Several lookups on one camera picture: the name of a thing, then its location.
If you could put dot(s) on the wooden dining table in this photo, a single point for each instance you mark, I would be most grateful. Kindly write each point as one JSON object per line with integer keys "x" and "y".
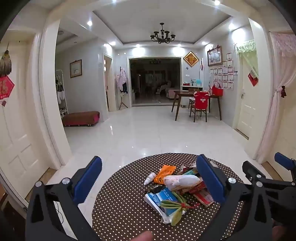
{"x": 182, "y": 93}

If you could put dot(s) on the red diamond door decoration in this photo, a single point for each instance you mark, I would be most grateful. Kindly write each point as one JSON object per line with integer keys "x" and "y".
{"x": 5, "y": 89}

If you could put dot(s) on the teal desk fan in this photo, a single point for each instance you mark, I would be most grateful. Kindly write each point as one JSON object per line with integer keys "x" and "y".
{"x": 198, "y": 82}

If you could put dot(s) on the white plastic bag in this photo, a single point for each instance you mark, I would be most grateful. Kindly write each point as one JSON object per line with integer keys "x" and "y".
{"x": 180, "y": 182}

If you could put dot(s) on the white counter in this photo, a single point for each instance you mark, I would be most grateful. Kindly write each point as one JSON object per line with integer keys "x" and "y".
{"x": 185, "y": 87}

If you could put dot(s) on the pink sofa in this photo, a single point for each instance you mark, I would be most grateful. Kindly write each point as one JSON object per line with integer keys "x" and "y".
{"x": 172, "y": 91}

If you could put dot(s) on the wooden coat stand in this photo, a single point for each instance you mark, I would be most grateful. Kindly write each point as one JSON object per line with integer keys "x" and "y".
{"x": 122, "y": 102}

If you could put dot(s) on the green valance curtain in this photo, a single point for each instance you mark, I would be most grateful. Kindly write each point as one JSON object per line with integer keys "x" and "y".
{"x": 246, "y": 48}

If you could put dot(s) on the red upholstered bench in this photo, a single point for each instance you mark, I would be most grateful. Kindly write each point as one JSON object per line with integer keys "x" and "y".
{"x": 81, "y": 117}

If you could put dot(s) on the small white bottle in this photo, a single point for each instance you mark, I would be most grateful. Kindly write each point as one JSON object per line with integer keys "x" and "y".
{"x": 149, "y": 179}

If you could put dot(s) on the green foil packet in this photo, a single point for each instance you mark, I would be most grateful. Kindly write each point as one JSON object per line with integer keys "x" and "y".
{"x": 190, "y": 172}

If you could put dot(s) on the small black packet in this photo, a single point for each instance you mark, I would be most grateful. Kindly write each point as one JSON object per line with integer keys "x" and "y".
{"x": 155, "y": 189}

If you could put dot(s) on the person's left hand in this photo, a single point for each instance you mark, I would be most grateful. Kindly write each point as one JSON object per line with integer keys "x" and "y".
{"x": 142, "y": 236}

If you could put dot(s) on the wall of paper certificates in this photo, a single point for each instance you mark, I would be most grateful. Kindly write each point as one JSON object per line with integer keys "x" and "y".
{"x": 225, "y": 74}

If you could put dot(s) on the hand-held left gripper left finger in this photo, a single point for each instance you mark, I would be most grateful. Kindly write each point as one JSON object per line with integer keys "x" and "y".
{"x": 87, "y": 180}

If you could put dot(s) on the orange snack packet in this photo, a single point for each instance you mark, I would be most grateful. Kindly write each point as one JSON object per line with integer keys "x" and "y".
{"x": 165, "y": 173}

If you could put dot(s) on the black chandelier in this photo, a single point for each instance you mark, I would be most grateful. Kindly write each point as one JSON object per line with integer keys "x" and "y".
{"x": 163, "y": 36}

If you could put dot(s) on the blue and white box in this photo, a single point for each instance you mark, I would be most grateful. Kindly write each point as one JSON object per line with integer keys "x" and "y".
{"x": 161, "y": 199}

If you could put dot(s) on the red shirt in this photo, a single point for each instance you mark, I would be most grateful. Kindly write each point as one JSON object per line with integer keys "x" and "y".
{"x": 201, "y": 100}

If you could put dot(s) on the red diamond wall decoration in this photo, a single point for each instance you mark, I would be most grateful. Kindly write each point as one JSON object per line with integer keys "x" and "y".
{"x": 191, "y": 59}

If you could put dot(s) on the pink curtain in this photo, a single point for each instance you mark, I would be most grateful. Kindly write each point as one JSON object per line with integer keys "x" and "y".
{"x": 277, "y": 104}

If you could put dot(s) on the round polka dot table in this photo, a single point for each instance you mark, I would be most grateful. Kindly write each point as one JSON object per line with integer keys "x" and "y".
{"x": 115, "y": 208}

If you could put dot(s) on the person's right hand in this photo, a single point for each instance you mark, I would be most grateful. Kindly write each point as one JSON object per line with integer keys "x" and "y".
{"x": 278, "y": 233}

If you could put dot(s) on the pink jacket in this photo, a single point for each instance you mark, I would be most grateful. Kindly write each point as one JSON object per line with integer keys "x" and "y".
{"x": 121, "y": 77}

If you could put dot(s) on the white door with tassel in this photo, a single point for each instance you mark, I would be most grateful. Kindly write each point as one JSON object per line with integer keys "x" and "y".
{"x": 16, "y": 139}

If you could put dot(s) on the red door ornament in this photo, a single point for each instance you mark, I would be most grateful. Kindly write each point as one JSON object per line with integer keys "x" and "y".
{"x": 253, "y": 78}

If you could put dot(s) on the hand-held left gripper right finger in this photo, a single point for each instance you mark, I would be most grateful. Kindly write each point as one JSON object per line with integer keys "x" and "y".
{"x": 210, "y": 183}

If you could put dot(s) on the wooden chair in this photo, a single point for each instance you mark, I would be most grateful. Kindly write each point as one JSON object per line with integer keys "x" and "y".
{"x": 198, "y": 112}

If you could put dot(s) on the large hanging framed picture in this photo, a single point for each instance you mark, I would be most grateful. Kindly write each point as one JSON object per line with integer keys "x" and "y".
{"x": 215, "y": 56}

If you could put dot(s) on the small framed picture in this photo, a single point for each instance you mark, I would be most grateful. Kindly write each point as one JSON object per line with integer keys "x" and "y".
{"x": 75, "y": 68}

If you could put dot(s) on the white shoe rack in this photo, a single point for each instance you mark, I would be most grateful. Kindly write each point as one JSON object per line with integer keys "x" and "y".
{"x": 61, "y": 97}

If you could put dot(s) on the white door with valance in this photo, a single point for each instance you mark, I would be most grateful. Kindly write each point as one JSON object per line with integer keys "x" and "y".
{"x": 246, "y": 111}

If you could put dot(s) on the brown tassel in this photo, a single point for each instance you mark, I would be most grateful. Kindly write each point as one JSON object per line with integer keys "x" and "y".
{"x": 5, "y": 66}

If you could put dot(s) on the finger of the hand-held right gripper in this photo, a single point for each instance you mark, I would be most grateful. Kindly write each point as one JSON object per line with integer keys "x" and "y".
{"x": 282, "y": 158}
{"x": 251, "y": 170}

